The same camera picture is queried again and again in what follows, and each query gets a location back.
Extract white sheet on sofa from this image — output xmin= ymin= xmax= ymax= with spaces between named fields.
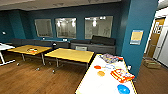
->
xmin=75 ymin=45 xmax=88 ymax=52

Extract long yellow wooden table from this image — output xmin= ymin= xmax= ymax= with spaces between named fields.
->
xmin=44 ymin=48 xmax=95 ymax=73
xmin=7 ymin=44 xmax=53 ymax=66

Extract interior glass window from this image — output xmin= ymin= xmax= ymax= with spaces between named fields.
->
xmin=34 ymin=18 xmax=54 ymax=38
xmin=84 ymin=15 xmax=114 ymax=40
xmin=54 ymin=17 xmax=78 ymax=39

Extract colourful snack bag pile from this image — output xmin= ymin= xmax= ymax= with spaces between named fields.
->
xmin=98 ymin=53 xmax=124 ymax=64

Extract white bowl with blue rim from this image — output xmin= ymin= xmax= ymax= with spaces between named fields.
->
xmin=103 ymin=64 xmax=116 ymax=71

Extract white table with dishes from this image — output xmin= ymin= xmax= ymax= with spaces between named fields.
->
xmin=74 ymin=53 xmax=138 ymax=94

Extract white pillar outlet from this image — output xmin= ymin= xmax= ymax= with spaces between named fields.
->
xmin=127 ymin=65 xmax=133 ymax=71

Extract small colourful table items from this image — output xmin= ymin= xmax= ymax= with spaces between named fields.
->
xmin=26 ymin=48 xmax=38 ymax=54

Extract yellow pillar sign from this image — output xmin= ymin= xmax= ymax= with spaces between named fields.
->
xmin=129 ymin=29 xmax=144 ymax=46

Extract cardboard box on floor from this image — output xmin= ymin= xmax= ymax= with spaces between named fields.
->
xmin=142 ymin=57 xmax=161 ymax=69

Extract brown wooden door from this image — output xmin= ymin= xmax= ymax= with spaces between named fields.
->
xmin=146 ymin=18 xmax=166 ymax=58

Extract white double door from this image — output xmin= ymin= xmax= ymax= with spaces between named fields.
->
xmin=156 ymin=19 xmax=168 ymax=68

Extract small white table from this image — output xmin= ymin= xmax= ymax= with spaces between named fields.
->
xmin=0 ymin=42 xmax=16 ymax=66

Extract grey wall sofa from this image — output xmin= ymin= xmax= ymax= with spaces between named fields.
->
xmin=9 ymin=34 xmax=117 ymax=56

